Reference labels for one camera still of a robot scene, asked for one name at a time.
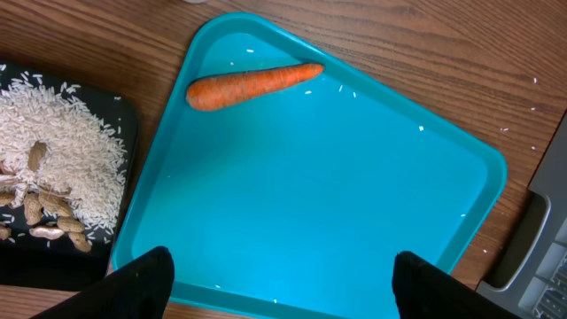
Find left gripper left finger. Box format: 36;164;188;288
33;246;175;319

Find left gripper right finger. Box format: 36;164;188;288
392;251;518;319

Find orange carrot piece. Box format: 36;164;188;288
186;63;325;112

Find grey dishwasher rack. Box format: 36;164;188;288
476;120;566;318

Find black tray bin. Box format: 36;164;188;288
1;85;139;292

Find peanuts in shell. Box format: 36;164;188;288
1;140;92;253

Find white rice pile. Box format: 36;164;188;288
1;72;127;245

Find teal serving tray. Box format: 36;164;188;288
112;13;507;318

